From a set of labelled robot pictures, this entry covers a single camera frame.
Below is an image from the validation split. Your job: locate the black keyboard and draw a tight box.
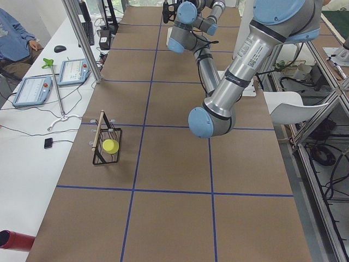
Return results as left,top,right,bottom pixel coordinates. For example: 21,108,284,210
81,21,95,45

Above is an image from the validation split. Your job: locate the small black puck device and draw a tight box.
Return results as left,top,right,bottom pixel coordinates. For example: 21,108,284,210
44,138,53,149

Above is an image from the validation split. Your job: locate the far blue teach pendant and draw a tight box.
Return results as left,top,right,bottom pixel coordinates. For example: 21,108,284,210
57,59,91,86

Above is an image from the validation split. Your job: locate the black wire cup rack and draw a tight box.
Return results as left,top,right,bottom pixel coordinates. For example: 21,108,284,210
91,110,123,165

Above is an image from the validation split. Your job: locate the black computer mouse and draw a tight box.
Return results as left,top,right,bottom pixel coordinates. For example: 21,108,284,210
54,45,67,53

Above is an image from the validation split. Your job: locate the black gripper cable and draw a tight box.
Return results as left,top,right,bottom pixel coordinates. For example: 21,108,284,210
190,27,219,91

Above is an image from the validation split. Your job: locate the white chair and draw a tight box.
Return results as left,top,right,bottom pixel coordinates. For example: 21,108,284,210
263,91,329,124

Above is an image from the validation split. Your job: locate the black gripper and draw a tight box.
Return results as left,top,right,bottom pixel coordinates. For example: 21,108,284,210
162,1,180,23

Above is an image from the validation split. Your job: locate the near blue teach pendant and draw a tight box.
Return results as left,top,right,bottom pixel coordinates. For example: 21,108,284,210
13,76,52,108

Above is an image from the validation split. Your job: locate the small black box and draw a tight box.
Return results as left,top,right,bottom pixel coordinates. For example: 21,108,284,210
99,29,111,50

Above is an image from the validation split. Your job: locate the blue teach pendant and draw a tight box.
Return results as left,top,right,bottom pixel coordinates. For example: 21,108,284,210
13,76,52,108
57,59,91,86

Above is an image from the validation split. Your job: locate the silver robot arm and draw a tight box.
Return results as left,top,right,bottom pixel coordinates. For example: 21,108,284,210
162,1,226,97
188,0,323,138

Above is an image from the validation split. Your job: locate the aluminium frame post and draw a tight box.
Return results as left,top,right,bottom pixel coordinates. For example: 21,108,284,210
62,0,102,84

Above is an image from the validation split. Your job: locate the red cylinder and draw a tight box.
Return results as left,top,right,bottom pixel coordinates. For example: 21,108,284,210
1,230,35,252

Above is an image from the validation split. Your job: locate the yellow cup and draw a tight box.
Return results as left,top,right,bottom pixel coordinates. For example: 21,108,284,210
102,139,119,154

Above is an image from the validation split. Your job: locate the seated person blue shirt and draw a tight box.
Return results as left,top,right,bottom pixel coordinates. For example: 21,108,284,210
1,9,43,81

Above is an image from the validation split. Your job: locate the reacher grabber stick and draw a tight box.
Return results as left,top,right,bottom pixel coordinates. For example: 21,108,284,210
42,58,82,131

